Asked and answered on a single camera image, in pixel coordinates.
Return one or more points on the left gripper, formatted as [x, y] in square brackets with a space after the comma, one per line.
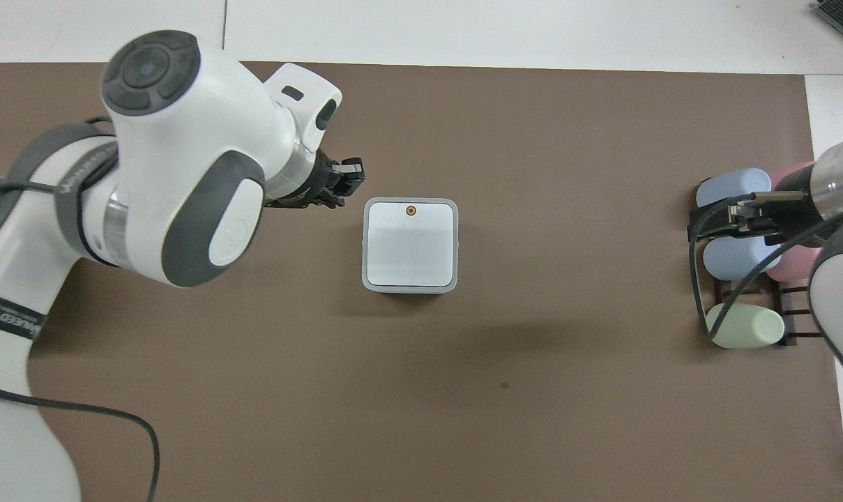
[318, 183]

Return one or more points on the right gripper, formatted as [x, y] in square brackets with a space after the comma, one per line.
[796, 209]

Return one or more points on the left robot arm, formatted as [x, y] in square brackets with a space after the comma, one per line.
[156, 167]

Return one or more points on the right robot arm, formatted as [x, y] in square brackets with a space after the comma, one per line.
[839, 279]

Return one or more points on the white trash can grey rim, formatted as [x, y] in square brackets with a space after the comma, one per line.
[411, 244]

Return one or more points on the pink cup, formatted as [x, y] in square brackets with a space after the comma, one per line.
[798, 263]
[791, 174]

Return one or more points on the light blue cup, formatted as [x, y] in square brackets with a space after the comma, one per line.
[731, 183]
[735, 259]

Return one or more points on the dark cup rack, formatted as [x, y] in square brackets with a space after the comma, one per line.
[794, 317]

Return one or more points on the light green cup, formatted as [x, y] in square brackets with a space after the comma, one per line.
[745, 326]

